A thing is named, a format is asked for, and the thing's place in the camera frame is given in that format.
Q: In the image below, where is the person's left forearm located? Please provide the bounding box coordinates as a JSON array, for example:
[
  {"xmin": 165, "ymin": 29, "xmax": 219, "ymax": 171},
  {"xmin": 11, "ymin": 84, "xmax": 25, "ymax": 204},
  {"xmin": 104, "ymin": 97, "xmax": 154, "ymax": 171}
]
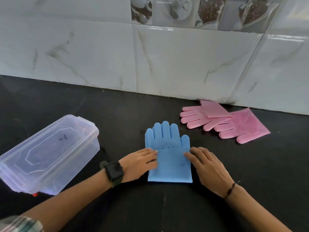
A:
[{"xmin": 20, "ymin": 169, "xmax": 114, "ymax": 227}]

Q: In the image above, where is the plaid shirt sleeve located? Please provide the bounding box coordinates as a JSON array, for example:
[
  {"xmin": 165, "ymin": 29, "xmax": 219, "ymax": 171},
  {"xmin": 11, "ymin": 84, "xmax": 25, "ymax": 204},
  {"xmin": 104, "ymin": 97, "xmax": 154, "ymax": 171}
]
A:
[{"xmin": 0, "ymin": 215, "xmax": 45, "ymax": 232}]

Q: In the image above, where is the person's right forearm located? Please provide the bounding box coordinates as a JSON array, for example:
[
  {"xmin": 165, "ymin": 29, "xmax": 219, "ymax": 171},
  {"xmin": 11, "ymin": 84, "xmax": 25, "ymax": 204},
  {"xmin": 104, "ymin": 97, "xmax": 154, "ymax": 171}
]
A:
[{"xmin": 225, "ymin": 185, "xmax": 293, "ymax": 232}]

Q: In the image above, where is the dark cord bracelet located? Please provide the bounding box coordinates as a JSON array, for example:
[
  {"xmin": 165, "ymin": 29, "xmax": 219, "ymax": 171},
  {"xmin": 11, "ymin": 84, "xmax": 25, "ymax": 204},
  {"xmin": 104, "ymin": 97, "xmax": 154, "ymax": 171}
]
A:
[{"xmin": 223, "ymin": 181, "xmax": 241, "ymax": 200}]

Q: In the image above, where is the clear plastic container lid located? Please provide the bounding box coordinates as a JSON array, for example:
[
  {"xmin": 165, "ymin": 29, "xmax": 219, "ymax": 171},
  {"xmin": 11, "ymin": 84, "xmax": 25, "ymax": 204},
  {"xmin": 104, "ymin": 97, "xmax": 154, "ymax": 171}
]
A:
[{"xmin": 0, "ymin": 115, "xmax": 99, "ymax": 185}]

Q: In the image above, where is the person's left hand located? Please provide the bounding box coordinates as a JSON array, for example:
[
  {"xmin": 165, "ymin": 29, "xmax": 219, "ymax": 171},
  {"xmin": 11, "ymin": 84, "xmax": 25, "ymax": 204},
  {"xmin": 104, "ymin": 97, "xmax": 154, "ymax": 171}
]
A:
[{"xmin": 118, "ymin": 148, "xmax": 159, "ymax": 183}]

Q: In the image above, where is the black smartwatch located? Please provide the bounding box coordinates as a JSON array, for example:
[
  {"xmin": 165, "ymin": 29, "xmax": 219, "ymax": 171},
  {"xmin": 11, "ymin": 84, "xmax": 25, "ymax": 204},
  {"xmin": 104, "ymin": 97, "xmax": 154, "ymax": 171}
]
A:
[{"xmin": 99, "ymin": 161, "xmax": 125, "ymax": 189}]

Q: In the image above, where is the clear plastic storage container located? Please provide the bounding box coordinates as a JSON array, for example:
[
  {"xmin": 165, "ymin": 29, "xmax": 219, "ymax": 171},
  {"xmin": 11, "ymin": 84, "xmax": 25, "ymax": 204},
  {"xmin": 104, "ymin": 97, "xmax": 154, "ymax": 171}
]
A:
[{"xmin": 0, "ymin": 133, "xmax": 101, "ymax": 196}]

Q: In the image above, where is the pink silicone glove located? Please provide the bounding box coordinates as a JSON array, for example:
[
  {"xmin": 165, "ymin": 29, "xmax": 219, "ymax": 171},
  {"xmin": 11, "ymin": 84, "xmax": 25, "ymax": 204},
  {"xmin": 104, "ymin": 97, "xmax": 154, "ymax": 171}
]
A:
[
  {"xmin": 214, "ymin": 107, "xmax": 271, "ymax": 145},
  {"xmin": 180, "ymin": 100, "xmax": 234, "ymax": 132}
]

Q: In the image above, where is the blue silicone glove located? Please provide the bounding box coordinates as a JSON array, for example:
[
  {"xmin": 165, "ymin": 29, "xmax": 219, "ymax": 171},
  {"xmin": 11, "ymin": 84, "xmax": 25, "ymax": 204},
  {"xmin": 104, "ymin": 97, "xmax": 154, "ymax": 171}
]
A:
[{"xmin": 145, "ymin": 121, "xmax": 193, "ymax": 184}]

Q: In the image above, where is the person's right hand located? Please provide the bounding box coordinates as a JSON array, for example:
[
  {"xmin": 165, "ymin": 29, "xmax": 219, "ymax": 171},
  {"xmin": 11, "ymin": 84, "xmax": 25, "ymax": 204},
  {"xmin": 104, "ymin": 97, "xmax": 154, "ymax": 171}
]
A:
[{"xmin": 184, "ymin": 147, "xmax": 235, "ymax": 198}]

